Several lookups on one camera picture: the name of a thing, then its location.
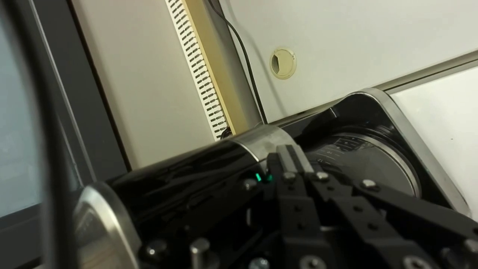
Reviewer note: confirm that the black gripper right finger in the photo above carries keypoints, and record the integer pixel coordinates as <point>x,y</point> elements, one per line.
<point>394,230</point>

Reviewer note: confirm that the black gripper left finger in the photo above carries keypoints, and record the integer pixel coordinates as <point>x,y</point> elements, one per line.
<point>303,244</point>

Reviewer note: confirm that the black steel coffee maker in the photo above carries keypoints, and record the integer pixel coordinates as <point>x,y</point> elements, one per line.
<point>216,208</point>

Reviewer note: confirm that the white mini fridge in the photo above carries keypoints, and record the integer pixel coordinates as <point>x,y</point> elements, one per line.
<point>444,111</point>

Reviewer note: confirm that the beige radiator vent strip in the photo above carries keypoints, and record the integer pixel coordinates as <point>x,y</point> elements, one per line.
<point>200,65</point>

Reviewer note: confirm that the round beige wall grommet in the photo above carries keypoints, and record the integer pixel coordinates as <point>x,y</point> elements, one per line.
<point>283,63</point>

